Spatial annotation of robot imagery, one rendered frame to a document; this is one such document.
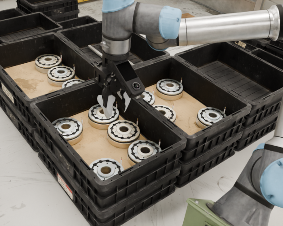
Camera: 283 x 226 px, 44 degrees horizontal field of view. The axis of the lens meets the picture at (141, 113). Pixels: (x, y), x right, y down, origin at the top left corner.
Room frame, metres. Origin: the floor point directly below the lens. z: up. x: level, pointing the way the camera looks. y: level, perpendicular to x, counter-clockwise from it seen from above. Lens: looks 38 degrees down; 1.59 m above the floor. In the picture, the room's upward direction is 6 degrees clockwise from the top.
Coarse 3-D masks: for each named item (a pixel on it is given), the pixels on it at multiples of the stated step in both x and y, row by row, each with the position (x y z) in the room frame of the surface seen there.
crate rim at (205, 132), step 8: (168, 56) 1.22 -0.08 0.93; (144, 64) 1.14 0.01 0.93; (152, 64) 1.15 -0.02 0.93; (184, 64) 1.17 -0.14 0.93; (208, 80) 1.08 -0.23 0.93; (224, 88) 1.03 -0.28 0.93; (232, 96) 0.99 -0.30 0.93; (248, 104) 0.95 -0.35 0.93; (240, 112) 0.90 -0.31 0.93; (248, 112) 0.93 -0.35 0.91; (168, 120) 0.83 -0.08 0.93; (224, 120) 0.85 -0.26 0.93; (232, 120) 0.87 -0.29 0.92; (176, 128) 0.79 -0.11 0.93; (208, 128) 0.80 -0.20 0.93; (216, 128) 0.82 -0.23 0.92; (192, 136) 0.76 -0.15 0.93; (200, 136) 0.77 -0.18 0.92
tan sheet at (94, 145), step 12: (84, 120) 0.90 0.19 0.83; (84, 132) 0.84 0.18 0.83; (96, 132) 0.85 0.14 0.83; (84, 144) 0.78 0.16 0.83; (96, 144) 0.79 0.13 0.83; (108, 144) 0.80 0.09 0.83; (84, 156) 0.73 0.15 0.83; (96, 156) 0.74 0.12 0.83; (108, 156) 0.74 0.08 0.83; (120, 156) 0.75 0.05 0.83
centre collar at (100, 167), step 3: (99, 165) 0.67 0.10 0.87; (102, 165) 0.67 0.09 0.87; (105, 165) 0.67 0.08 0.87; (108, 165) 0.67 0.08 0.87; (111, 165) 0.67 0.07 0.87; (99, 168) 0.66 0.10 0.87; (111, 168) 0.66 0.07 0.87; (99, 171) 0.65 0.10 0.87; (111, 171) 0.65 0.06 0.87; (114, 171) 0.65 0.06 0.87; (99, 174) 0.64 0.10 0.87; (102, 174) 0.64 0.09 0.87; (105, 174) 0.64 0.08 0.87; (108, 174) 0.64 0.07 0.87; (111, 174) 0.64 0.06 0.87; (102, 177) 0.63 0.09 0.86; (105, 177) 0.63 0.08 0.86; (108, 177) 0.63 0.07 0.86
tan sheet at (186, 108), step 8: (152, 88) 1.13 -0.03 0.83; (184, 96) 1.10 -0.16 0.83; (160, 104) 1.03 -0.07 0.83; (168, 104) 1.04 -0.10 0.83; (176, 104) 1.05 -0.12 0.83; (184, 104) 1.05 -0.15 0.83; (192, 104) 1.06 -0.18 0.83; (200, 104) 1.06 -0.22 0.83; (176, 112) 1.00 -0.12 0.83; (184, 112) 1.00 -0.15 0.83; (192, 112) 1.01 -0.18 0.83; (176, 120) 0.95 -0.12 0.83; (184, 120) 0.96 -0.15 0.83; (192, 120) 0.96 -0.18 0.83; (184, 128) 0.91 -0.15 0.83; (192, 128) 0.92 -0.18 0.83; (200, 128) 0.92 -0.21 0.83
